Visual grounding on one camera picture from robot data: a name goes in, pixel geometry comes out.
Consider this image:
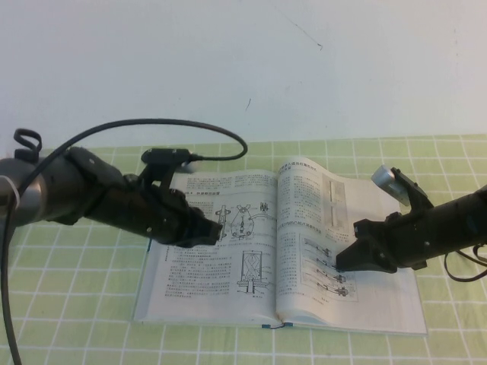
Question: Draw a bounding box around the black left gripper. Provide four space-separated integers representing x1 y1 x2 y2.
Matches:
98 176 224 247

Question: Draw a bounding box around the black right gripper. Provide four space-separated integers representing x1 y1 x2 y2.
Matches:
336 207 442 273

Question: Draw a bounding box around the technical hardcover book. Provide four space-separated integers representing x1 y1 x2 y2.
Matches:
131 154 428 338

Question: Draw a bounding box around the green white checked tablecloth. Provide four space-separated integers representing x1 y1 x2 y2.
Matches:
0 135 487 365

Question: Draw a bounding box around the white zip tie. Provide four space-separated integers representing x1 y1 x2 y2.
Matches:
0 174 22 207

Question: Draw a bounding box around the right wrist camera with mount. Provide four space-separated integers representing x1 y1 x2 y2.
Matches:
371 165 434 214

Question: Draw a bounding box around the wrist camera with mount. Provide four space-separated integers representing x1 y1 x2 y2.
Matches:
141 148 202 191
371 165 434 214

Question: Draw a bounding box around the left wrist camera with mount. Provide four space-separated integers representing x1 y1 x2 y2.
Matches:
141 148 202 191

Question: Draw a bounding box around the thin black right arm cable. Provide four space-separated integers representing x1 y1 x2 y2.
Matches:
443 243 487 284

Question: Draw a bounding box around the long black camera cable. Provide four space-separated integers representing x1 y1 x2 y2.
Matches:
0 119 249 365

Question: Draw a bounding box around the short black cable loop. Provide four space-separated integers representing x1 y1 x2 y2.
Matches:
13 129 42 157

